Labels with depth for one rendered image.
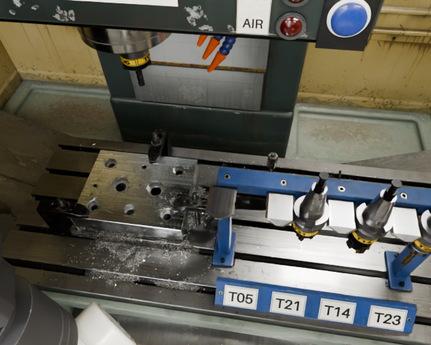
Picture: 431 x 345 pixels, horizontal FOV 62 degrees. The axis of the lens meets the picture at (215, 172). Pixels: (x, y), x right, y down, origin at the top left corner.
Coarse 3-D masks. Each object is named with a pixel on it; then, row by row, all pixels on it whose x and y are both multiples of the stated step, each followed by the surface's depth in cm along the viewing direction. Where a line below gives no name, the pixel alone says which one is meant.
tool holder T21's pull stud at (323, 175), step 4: (320, 172) 57; (324, 172) 57; (320, 176) 57; (324, 176) 57; (328, 176) 57; (320, 180) 58; (324, 180) 57; (316, 184) 59; (320, 184) 58; (324, 184) 59; (316, 188) 59; (320, 188) 59; (324, 188) 59
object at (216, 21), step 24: (0, 0) 36; (24, 0) 35; (48, 0) 35; (72, 0) 34; (192, 0) 33; (216, 0) 32; (312, 0) 31; (48, 24) 38; (72, 24) 37; (96, 24) 36; (120, 24) 36; (144, 24) 35; (168, 24) 35; (192, 24) 35; (216, 24) 34; (312, 24) 33
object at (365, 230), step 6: (360, 210) 65; (360, 216) 64; (390, 216) 64; (360, 222) 63; (390, 222) 63; (360, 228) 65; (366, 228) 63; (372, 228) 63; (378, 228) 63; (384, 228) 63; (390, 228) 63; (366, 234) 64; (372, 234) 63; (378, 234) 65; (384, 234) 64
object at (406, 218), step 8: (400, 208) 66; (408, 208) 66; (416, 208) 66; (400, 216) 65; (408, 216) 65; (416, 216) 65; (400, 224) 64; (408, 224) 64; (416, 224) 64; (392, 232) 63; (400, 232) 63; (408, 232) 63; (416, 232) 63; (408, 240) 62
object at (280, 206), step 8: (272, 192) 69; (280, 192) 69; (272, 200) 68; (280, 200) 68; (288, 200) 68; (272, 208) 67; (280, 208) 67; (288, 208) 67; (272, 216) 66; (280, 216) 66; (288, 216) 65; (280, 224) 65; (288, 224) 65
